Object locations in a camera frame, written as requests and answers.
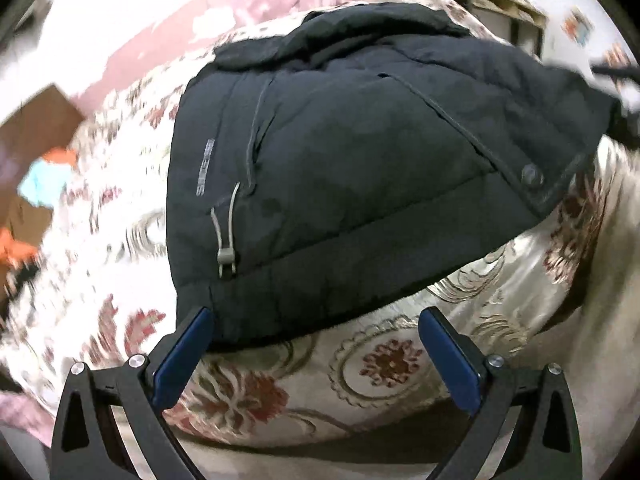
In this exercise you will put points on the floral satin bedspread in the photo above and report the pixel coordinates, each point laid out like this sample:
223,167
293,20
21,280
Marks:
125,260

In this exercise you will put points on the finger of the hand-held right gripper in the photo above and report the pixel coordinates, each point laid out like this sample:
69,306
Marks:
617,71

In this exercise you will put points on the black padded jacket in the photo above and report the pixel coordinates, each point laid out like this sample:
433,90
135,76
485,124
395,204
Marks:
375,160

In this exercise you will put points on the wooden desk with cubbies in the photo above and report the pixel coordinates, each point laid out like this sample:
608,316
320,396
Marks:
505,15

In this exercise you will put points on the colourful wall sticker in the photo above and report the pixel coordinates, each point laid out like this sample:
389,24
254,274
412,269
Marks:
577,25

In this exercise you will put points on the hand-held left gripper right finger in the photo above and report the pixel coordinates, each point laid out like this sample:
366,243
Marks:
450,360

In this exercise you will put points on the wooden headboard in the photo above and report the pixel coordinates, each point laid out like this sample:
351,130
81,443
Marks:
35,125

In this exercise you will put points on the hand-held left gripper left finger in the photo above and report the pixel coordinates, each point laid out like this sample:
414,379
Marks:
180,360

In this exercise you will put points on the person's pink clothing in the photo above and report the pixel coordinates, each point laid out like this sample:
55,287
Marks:
22,417

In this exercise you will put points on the orange blue brown clothes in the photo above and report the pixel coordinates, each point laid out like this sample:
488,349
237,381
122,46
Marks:
42,185

